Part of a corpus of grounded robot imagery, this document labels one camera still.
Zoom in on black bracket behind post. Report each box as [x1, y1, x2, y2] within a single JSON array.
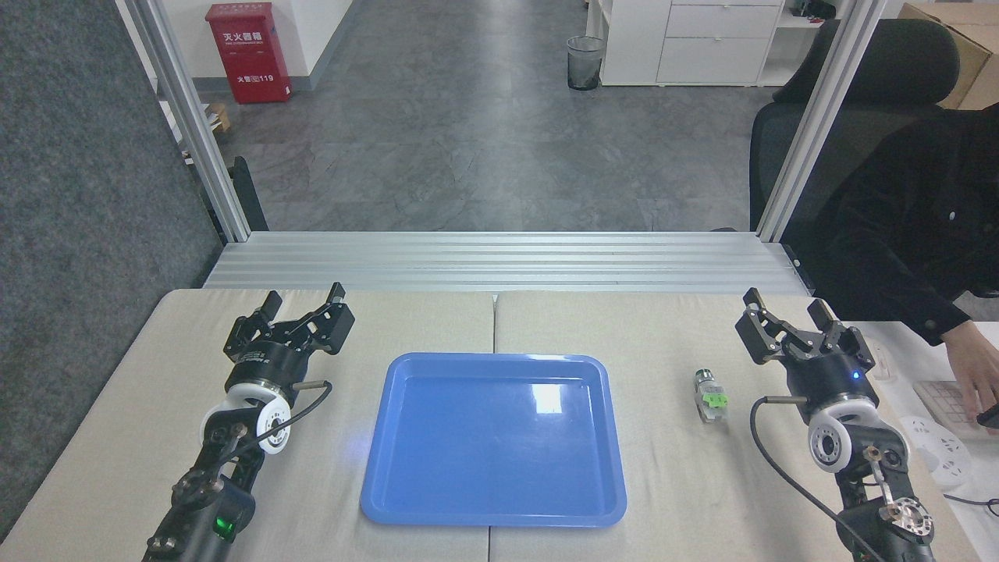
[[206, 156, 269, 233]]

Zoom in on blue plastic tray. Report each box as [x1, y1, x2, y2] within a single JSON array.
[[360, 352, 627, 528]]

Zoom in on red fire extinguisher box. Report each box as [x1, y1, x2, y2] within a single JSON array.
[[205, 2, 293, 105]]

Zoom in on white drawer cabinet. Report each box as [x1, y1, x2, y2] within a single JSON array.
[[585, 0, 789, 87]]

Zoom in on mesh waste bin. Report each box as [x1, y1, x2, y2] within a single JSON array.
[[567, 35, 606, 91]]

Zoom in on person's hand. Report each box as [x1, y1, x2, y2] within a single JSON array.
[[942, 319, 999, 420]]

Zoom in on silver aluminium post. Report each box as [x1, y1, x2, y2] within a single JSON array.
[[755, 0, 889, 244], [117, 0, 253, 244]]

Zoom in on cardboard box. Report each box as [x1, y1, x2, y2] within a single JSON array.
[[898, 2, 999, 111]]

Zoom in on silver aluminium rail platform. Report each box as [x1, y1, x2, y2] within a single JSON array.
[[202, 230, 813, 297]]

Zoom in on thin black desk cable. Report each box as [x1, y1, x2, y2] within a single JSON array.
[[943, 492, 999, 518]]

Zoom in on person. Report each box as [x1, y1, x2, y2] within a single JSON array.
[[812, 101, 999, 348]]

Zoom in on switch part with green clip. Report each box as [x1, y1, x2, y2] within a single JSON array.
[[694, 368, 730, 425]]

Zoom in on black office chair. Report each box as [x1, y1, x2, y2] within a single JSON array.
[[748, 17, 962, 232]]

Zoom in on white keyboard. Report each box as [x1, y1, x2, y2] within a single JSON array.
[[912, 379, 999, 439]]

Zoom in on white power strip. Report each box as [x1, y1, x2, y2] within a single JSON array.
[[901, 415, 976, 489]]

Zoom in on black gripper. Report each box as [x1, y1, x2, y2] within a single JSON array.
[[224, 282, 357, 396], [735, 287, 880, 411]]

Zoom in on grey felt partition panel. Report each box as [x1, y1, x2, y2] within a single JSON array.
[[0, 0, 228, 541]]

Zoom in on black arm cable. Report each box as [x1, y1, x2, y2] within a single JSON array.
[[234, 379, 333, 463], [750, 395, 887, 562]]

